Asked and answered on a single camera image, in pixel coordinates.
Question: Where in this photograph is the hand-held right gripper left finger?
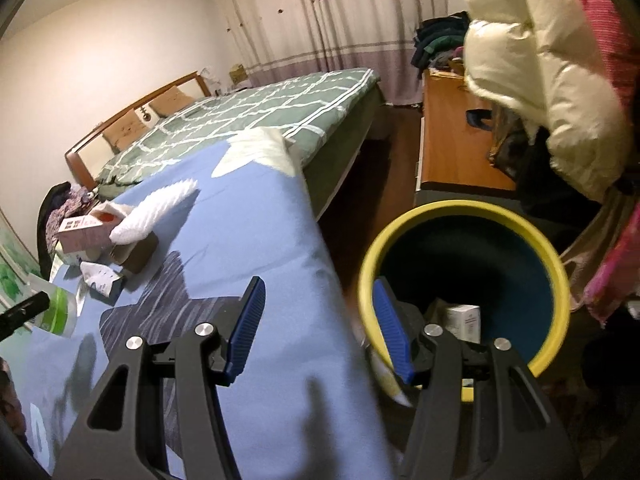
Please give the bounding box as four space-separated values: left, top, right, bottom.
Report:
50 275 267 480

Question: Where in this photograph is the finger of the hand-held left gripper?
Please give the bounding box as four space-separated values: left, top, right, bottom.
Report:
0 294 51 343

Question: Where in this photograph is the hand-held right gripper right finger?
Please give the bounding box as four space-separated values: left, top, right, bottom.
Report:
372 277 583 480

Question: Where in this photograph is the green label bottle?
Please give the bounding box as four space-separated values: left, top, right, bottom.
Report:
27 282 80 337

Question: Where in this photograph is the small white box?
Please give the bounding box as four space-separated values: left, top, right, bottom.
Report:
444 304 482 345

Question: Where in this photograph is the leaf print carton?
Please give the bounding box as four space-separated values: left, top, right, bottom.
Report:
80 261 125 303

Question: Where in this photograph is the pink box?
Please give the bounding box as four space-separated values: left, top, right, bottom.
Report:
56 202 126 253

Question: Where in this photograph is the brown box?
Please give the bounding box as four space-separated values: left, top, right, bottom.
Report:
107 232 160 276

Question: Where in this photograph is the yellow rim bin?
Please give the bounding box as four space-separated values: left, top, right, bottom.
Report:
357 200 571 403

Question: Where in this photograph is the white foam net sleeve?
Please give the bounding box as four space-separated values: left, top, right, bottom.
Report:
109 180 198 246

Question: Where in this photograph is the sliding door wardrobe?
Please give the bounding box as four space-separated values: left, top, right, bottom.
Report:
0 210 61 331

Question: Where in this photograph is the blue star blanket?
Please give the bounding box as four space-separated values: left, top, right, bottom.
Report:
10 127 401 480

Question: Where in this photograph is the patterned clothes pile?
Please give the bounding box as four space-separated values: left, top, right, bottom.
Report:
45 185 96 256

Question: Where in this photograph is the wooden dresser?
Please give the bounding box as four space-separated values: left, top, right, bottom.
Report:
414 67 521 206

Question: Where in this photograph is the brown pillow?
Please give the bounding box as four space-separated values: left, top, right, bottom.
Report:
102 108 151 153
148 86 196 117

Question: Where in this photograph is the brown patterned bag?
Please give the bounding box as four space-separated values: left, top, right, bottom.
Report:
487 110 541 178

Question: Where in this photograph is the green checked quilt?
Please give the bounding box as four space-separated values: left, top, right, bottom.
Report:
95 67 381 201

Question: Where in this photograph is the black garment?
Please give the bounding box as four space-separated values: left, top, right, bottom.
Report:
517 125 626 221

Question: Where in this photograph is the pink plastic bag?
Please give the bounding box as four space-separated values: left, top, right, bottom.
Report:
565 195 640 326

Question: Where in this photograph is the dark clothes pile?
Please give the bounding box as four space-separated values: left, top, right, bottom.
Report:
411 12 473 68

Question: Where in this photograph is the pink and white curtain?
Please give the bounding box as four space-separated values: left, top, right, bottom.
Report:
207 0 468 106

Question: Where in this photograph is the cream puffer jacket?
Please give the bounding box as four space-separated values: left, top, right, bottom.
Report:
462 0 633 203

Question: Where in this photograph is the red puffer jacket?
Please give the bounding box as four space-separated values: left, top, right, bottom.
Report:
557 0 640 111

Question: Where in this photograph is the wooden bed frame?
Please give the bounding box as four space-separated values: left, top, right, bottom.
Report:
64 71 211 191

